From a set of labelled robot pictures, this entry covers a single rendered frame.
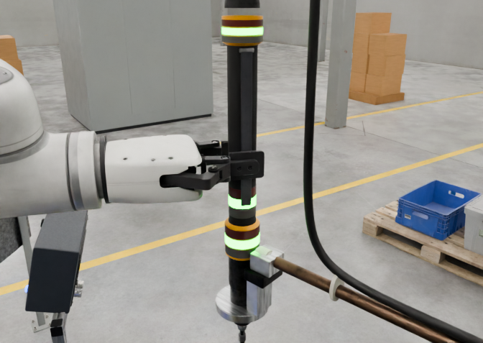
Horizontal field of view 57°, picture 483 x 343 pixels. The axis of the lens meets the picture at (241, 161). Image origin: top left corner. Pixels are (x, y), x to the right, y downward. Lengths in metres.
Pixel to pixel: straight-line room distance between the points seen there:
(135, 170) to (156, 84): 6.41
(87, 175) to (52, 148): 0.04
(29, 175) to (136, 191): 0.10
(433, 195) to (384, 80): 4.68
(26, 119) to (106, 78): 6.15
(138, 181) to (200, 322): 2.43
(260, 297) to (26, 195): 0.29
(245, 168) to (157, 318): 2.47
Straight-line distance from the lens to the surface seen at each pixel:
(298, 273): 0.52
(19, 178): 0.47
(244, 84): 0.47
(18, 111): 0.45
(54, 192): 0.47
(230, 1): 0.47
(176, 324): 2.86
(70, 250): 1.22
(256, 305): 0.57
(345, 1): 6.56
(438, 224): 3.61
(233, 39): 0.47
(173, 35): 6.90
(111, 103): 6.68
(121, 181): 0.46
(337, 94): 6.68
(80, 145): 0.47
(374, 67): 8.72
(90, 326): 2.96
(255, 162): 0.49
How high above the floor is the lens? 1.83
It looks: 20 degrees down
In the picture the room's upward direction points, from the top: straight up
